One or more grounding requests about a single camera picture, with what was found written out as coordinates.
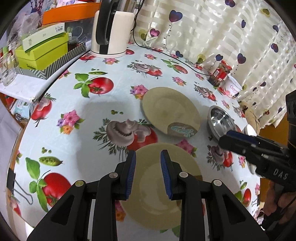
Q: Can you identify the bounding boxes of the white electric kettle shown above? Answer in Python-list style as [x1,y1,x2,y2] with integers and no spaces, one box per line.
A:
[91,0,136,55]

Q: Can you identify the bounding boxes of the red lid sauce jar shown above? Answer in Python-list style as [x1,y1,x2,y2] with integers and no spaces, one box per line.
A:
[208,60,232,87]

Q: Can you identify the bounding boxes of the slim white green box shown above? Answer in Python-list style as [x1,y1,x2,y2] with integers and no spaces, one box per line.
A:
[22,23,66,52]

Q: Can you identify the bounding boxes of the clear plastic bag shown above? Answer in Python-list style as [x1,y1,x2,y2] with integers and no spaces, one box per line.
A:
[9,10,43,35]

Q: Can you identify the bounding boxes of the black power cable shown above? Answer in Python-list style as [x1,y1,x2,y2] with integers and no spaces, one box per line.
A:
[132,7,213,77]

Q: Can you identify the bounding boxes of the person's right hand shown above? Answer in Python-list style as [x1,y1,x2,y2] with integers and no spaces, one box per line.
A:
[264,181,296,232]

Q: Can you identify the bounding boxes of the lime green box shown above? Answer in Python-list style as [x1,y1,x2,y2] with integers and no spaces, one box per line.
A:
[15,32,70,70]

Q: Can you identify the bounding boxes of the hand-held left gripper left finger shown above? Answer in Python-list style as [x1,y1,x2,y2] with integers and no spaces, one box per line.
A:
[26,150,137,241]

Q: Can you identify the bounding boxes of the plain beige plate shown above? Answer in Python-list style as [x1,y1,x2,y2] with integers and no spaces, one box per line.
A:
[119,143,204,231]

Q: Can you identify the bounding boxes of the heart print curtain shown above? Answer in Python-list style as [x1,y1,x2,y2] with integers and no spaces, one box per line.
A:
[128,0,296,128]

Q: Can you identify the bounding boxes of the zigzag patterned box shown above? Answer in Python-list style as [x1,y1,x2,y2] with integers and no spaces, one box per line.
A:
[14,43,87,80]

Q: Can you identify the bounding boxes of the black binder clip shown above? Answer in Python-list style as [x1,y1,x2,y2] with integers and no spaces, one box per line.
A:
[7,169,33,204]

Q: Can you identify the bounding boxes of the white yogurt tub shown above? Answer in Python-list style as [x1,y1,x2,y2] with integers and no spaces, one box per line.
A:
[220,75,242,98]

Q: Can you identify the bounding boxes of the white kettle base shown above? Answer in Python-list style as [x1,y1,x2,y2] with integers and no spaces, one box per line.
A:
[90,47,127,58]

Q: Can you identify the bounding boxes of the beige plate with blue pattern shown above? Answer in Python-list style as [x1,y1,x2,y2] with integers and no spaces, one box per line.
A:
[142,87,201,138]

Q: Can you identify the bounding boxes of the clear glass jar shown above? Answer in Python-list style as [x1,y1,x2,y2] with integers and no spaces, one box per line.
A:
[0,54,16,86]

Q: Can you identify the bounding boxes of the stainless steel bowl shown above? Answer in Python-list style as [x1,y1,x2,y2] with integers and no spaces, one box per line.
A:
[206,105,237,142]

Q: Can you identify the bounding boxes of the white cloth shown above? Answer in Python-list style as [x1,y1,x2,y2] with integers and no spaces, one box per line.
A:
[0,74,53,102]

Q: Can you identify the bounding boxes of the printed vegetable tablecloth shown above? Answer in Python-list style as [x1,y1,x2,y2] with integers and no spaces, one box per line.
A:
[0,43,262,241]

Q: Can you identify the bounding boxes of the purple flower branches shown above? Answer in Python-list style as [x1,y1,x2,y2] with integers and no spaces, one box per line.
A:
[30,0,45,26]

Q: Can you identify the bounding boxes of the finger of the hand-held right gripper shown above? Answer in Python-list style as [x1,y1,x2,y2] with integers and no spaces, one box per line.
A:
[227,130,287,153]
[218,136,264,163]

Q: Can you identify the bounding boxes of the orange tray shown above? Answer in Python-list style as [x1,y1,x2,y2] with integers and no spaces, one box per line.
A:
[43,2,102,25]

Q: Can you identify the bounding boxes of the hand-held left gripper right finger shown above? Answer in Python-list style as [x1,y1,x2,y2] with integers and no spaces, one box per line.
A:
[160,149,270,241]

